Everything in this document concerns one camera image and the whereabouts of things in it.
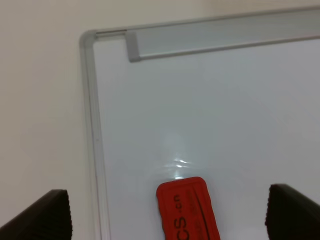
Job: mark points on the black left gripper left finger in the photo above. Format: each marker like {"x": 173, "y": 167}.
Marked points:
{"x": 49, "y": 218}

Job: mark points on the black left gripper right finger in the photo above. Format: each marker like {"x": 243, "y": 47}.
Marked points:
{"x": 291, "y": 215}

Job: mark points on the red whiteboard eraser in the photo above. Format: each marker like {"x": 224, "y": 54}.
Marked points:
{"x": 186, "y": 212}

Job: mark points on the white aluminium-framed whiteboard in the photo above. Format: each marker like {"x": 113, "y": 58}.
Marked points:
{"x": 234, "y": 100}

